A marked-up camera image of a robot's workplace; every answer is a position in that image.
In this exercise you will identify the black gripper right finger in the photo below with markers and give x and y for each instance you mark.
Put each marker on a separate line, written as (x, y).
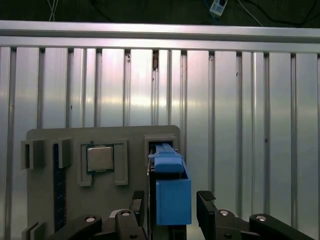
(225, 225)

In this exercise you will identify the loose RAM stick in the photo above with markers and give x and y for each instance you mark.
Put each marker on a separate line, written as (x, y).
(59, 187)

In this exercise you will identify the silver CPU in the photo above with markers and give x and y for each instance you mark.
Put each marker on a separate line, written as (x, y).
(100, 158)

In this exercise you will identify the hard disk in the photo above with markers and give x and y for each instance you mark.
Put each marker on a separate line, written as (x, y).
(172, 200)

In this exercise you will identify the grey parts rack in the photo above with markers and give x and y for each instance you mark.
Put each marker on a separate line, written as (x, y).
(105, 205)

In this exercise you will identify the white plug adapter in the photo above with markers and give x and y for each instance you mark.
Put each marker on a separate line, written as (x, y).
(218, 6)

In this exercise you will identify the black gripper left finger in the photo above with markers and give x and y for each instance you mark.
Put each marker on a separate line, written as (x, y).
(125, 225)

